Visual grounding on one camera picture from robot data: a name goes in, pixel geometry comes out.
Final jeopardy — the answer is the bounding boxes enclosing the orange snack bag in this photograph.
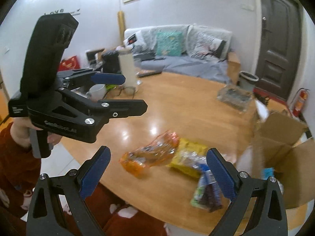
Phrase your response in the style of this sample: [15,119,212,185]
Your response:
[119,131,180,178]

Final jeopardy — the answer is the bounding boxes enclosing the yellow snack packet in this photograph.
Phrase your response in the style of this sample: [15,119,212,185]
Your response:
[168,138,208,178]

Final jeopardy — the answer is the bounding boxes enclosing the white thermos bottle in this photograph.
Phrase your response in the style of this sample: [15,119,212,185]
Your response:
[119,49,137,88]

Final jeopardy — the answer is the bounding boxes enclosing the clear barcode snack packet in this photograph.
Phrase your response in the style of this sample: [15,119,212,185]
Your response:
[179,151,209,171]

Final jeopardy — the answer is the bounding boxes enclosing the red fire extinguisher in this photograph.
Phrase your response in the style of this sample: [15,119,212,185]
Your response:
[292,87,310,118]

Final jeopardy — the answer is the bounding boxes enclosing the wooden side cabinet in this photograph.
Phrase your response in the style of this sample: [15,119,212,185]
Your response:
[227,52,241,85]

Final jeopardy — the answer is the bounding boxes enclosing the dark brown door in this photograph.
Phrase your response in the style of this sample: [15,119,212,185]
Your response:
[256,0,301,100]

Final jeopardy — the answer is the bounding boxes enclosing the black remote control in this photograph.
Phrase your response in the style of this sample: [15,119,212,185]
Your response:
[137,70,162,78]

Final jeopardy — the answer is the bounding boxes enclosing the black eyeglasses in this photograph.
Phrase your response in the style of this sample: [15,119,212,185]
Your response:
[104,86,137,100]

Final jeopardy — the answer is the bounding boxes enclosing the glass ashtray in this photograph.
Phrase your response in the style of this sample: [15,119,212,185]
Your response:
[217,84,253,112]

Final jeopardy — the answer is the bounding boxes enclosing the white red print cushion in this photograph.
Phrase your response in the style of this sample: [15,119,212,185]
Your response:
[123,31,147,52]

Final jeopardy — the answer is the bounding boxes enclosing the black cylindrical canister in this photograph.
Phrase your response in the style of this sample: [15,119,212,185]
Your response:
[101,50,121,74]

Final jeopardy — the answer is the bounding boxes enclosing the grey sofa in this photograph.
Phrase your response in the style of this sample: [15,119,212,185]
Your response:
[124,24,232,83]

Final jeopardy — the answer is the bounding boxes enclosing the teal tree cushion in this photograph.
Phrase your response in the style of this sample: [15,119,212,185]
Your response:
[157,31,183,56]

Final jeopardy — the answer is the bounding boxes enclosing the white black tree cushion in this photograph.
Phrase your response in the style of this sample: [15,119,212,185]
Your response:
[191,33,226,60]

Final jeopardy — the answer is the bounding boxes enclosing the grey trash bin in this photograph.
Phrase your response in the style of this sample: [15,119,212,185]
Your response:
[239,71,259,92]

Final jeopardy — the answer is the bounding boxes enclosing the red door mat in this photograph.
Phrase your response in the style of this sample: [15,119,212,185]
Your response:
[254,87,287,104]

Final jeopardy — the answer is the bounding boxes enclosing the blue wet wipes pack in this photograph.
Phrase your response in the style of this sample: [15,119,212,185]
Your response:
[261,167,274,180]

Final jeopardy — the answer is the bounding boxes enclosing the green dark snack packet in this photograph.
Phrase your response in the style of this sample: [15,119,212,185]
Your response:
[191,170,223,213]

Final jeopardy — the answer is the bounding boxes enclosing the person's left hand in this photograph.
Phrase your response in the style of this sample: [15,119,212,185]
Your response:
[10,117,42,148]

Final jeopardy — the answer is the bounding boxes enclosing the red gift bag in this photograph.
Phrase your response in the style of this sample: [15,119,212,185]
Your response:
[58,55,80,71]

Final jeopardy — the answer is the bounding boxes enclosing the brown cardboard box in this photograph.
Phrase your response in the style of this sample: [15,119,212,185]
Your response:
[236,111,314,209]

